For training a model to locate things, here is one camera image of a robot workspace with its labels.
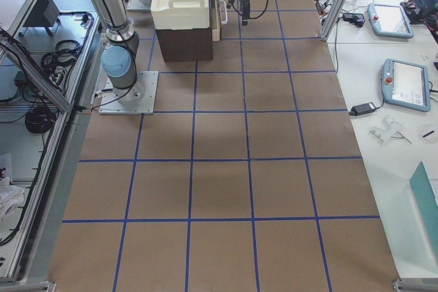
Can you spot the wooden drawer with white handle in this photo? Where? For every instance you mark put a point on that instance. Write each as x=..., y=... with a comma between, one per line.
x=218, y=18

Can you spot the near blue teach pendant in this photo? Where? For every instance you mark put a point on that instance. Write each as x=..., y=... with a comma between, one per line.
x=405, y=84

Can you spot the far blue teach pendant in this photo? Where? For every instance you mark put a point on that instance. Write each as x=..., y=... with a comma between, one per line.
x=389, y=21

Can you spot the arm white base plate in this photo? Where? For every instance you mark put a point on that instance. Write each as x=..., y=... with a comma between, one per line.
x=140, y=100
x=139, y=5

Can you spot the teal folder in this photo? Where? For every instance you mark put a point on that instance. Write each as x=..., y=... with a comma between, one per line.
x=426, y=200

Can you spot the black power brick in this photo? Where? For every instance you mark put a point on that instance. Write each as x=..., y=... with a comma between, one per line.
x=362, y=109

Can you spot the white plastic crate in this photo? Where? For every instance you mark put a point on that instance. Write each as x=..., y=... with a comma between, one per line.
x=180, y=14

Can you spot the blue teach pendant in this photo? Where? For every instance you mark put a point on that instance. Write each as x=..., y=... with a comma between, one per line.
x=405, y=84
x=389, y=21

